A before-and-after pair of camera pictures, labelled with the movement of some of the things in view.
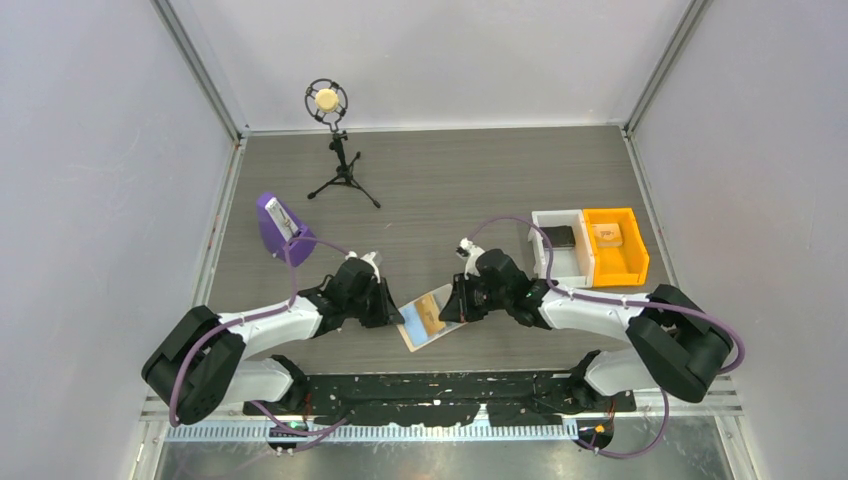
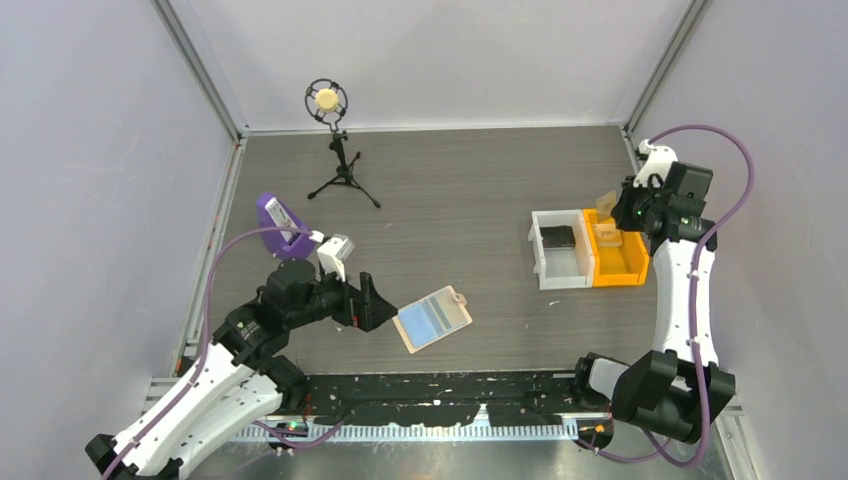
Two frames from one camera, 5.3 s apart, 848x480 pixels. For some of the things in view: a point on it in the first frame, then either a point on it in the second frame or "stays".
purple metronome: (278, 225) stays
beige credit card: (429, 314) to (606, 203)
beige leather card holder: (422, 323) stays
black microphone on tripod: (327, 100) stays
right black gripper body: (481, 298) to (638, 203)
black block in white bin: (560, 236) stays
